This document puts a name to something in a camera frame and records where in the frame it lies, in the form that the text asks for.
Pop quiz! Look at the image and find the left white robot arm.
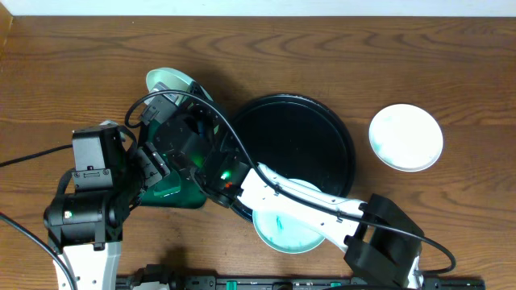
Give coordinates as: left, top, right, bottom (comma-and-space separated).
44, 122, 170, 289

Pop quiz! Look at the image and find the white plate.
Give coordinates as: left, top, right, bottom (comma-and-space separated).
368, 104, 444, 172

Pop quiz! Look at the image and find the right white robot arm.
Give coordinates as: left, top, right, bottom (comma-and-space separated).
144, 82, 424, 289

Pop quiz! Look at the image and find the mint green plate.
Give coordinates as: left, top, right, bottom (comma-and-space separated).
146, 68, 200, 93
252, 178, 327, 255

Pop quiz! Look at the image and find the round black tray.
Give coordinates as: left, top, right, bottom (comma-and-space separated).
219, 93, 357, 225

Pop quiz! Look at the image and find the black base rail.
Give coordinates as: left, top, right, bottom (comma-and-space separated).
116, 263, 485, 290

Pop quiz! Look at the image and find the black rectangular sponge tray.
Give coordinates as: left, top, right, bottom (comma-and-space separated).
139, 116, 210, 209

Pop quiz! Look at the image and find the green sponge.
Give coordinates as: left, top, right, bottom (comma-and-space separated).
153, 183, 181, 197

